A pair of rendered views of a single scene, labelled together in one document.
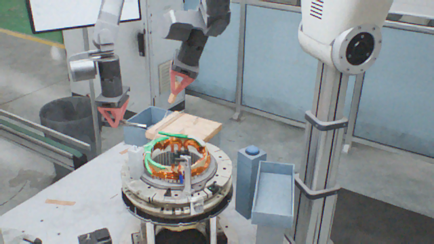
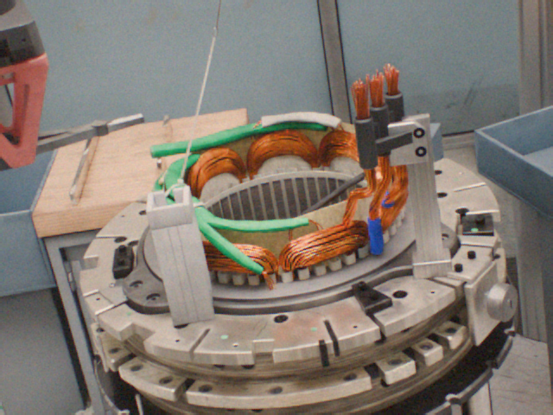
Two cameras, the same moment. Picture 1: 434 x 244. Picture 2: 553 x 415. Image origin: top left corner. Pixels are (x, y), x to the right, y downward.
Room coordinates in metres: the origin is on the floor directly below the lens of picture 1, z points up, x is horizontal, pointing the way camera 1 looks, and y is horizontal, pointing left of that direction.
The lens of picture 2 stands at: (0.41, 0.42, 1.47)
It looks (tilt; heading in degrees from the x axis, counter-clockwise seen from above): 27 degrees down; 336
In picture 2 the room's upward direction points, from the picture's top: 10 degrees counter-clockwise
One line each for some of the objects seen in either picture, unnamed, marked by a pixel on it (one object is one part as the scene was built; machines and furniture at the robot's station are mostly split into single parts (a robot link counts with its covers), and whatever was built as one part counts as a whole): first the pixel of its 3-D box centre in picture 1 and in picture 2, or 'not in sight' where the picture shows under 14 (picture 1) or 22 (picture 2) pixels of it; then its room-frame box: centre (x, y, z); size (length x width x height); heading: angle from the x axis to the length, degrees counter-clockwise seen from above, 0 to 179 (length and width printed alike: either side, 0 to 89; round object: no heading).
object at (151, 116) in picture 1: (150, 150); (32, 300); (1.41, 0.26, 0.92); 0.17 x 0.11 x 0.28; 153
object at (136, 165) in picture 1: (135, 163); (183, 257); (1.00, 0.23, 1.14); 0.03 x 0.03 x 0.09; 66
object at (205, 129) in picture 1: (184, 130); (151, 168); (1.34, 0.13, 1.05); 0.20 x 0.19 x 0.02; 63
